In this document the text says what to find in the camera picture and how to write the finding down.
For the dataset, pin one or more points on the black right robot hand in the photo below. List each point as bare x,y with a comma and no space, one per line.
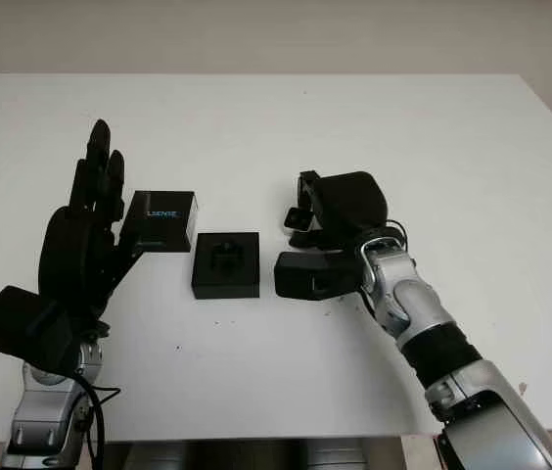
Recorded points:
349,201

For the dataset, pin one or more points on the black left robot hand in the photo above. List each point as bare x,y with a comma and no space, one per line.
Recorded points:
70,254

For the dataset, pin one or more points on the black RealSense box lid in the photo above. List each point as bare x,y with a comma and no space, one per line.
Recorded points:
163,215

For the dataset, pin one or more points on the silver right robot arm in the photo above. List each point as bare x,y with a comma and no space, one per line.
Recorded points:
452,352

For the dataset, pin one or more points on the dark grey robot torso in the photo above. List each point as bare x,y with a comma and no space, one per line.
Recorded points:
256,455

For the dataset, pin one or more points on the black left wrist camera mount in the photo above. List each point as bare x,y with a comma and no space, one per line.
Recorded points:
21,328

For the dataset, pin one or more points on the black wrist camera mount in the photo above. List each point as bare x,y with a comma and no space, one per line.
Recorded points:
21,328
305,279

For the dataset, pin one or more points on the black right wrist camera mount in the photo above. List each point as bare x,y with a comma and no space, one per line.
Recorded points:
305,279

